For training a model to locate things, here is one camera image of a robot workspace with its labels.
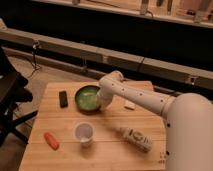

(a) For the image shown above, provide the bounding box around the green ceramic bowl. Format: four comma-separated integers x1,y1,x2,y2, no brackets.
75,85,100,112

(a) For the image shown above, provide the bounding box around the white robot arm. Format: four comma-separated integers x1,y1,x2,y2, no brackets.
97,71,213,171

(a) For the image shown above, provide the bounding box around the clear plastic cup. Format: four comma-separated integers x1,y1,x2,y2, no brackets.
74,122,94,148

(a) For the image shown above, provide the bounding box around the black rectangular block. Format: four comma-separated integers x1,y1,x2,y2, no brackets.
59,91,68,108

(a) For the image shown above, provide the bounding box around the wooden table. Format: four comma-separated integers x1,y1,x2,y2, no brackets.
19,82,165,171

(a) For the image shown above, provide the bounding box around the white lying bottle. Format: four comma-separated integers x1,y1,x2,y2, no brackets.
119,127,152,152

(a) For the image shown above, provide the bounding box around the orange carrot toy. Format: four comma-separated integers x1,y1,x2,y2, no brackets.
44,132,59,150

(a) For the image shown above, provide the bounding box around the black chair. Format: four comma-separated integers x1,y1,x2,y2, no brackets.
0,46,37,147

